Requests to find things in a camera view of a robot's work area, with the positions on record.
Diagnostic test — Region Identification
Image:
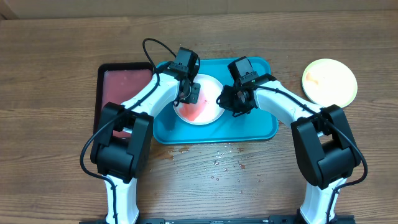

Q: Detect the white plate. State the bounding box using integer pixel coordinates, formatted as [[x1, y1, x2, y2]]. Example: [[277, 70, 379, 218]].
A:
[[174, 74, 224, 125]]

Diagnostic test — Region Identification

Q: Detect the yellow green plate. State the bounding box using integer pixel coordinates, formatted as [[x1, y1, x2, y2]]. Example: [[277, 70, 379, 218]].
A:
[[302, 58, 358, 108]]

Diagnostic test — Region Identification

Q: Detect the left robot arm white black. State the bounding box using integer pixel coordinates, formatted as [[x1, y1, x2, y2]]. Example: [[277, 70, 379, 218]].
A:
[[88, 48, 200, 223]]

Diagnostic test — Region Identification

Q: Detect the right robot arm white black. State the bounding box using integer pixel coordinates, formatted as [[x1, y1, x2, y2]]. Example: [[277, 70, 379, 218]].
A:
[[216, 57, 368, 223]]

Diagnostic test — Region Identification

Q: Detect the teal plastic tray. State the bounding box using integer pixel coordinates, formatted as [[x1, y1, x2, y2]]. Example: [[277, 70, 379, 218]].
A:
[[154, 57, 279, 144]]

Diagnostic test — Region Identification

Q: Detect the black tray with red water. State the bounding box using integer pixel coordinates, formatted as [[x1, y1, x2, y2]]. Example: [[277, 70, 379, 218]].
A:
[[93, 62, 153, 133]]

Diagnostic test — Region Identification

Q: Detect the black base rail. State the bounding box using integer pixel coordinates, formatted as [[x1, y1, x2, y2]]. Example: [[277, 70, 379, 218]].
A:
[[79, 215, 356, 224]]

